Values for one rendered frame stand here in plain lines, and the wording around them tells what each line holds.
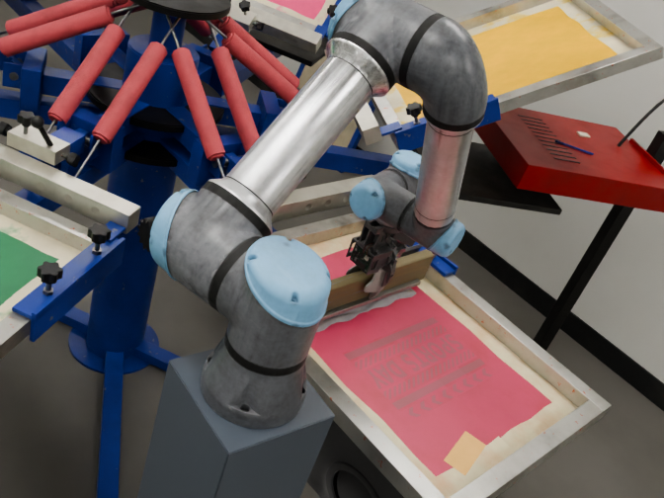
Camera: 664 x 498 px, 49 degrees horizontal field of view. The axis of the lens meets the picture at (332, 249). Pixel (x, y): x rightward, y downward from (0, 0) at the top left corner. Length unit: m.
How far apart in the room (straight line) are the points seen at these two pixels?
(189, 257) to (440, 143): 0.44
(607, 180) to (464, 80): 1.51
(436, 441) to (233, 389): 0.59
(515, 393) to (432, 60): 0.86
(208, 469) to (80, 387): 1.64
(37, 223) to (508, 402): 1.08
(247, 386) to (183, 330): 1.94
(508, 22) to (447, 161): 1.48
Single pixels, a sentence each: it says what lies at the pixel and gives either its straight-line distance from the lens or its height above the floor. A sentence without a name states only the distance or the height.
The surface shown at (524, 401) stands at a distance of 1.69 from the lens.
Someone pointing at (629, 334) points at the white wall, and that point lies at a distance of 3.67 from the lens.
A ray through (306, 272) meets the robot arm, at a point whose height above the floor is 1.42.
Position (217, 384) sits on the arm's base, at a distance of 1.02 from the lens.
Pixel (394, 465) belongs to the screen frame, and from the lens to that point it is 1.36.
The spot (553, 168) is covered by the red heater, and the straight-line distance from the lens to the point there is 2.43.
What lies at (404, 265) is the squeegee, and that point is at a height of 1.05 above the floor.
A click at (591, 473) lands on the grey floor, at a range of 3.17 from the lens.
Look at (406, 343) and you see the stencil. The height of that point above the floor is 0.95.
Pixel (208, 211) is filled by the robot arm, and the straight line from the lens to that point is 0.99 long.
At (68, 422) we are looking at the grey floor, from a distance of 2.57.
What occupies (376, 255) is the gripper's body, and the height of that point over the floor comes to 1.14.
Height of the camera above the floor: 1.97
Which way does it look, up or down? 33 degrees down
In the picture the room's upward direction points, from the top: 20 degrees clockwise
